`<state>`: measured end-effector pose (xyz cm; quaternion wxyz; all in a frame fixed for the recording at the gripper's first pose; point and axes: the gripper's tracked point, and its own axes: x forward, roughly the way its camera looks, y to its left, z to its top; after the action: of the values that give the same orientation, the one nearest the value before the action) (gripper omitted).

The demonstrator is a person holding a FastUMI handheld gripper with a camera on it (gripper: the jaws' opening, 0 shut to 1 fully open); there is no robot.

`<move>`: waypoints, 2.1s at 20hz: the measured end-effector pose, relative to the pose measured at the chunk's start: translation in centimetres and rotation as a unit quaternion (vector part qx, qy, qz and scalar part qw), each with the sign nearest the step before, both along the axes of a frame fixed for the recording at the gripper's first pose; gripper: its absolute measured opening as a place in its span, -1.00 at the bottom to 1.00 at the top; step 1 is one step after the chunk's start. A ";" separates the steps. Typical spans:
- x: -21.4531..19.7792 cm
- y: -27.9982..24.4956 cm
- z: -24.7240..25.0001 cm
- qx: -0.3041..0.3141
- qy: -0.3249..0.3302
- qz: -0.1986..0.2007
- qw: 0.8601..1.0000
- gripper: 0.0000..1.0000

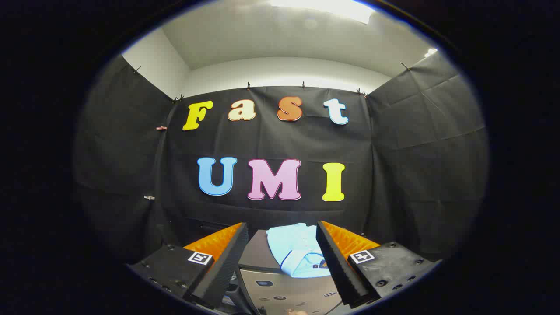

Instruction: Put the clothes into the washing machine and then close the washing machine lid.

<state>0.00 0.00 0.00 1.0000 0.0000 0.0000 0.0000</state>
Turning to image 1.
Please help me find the light blue polo shirt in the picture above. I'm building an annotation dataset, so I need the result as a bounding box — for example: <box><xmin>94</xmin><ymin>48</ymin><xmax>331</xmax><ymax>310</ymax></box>
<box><xmin>266</xmin><ymin>223</ymin><xmax>332</xmax><ymax>279</ymax></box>

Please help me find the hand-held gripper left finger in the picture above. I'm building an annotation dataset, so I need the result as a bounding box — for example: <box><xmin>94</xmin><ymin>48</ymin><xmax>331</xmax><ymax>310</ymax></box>
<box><xmin>127</xmin><ymin>222</ymin><xmax>249</xmax><ymax>309</ymax></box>

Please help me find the ceiling light panel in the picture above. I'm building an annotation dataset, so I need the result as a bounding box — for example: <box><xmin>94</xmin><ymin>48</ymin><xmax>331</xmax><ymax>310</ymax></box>
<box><xmin>269</xmin><ymin>0</ymin><xmax>375</xmax><ymax>25</ymax></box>

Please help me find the black backdrop cloth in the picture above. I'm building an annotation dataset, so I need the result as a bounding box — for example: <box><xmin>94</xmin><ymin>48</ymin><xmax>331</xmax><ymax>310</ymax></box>
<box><xmin>73</xmin><ymin>52</ymin><xmax>489</xmax><ymax>264</ymax></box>

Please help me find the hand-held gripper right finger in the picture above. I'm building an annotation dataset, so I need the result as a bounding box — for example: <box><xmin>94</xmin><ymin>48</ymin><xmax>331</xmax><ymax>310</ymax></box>
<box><xmin>315</xmin><ymin>220</ymin><xmax>442</xmax><ymax>307</ymax></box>

